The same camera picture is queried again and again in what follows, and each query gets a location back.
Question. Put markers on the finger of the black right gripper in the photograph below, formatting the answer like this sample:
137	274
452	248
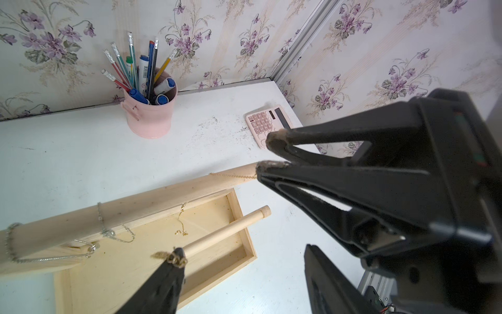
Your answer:
382	133
408	202

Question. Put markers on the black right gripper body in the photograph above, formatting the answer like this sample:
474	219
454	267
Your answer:
464	273

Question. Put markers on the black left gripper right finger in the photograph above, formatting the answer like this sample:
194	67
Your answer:
329	290

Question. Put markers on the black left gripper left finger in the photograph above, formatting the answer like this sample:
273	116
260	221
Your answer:
161	291

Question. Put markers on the wooden jewelry display stand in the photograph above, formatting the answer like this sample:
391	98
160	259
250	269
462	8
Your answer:
101	255

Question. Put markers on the pink calculator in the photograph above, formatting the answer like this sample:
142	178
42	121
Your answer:
263	122

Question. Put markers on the pink pen holder cup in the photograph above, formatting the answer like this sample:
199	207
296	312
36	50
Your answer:
149	121

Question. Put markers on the pens in pink cup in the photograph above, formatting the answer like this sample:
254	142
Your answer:
141	77

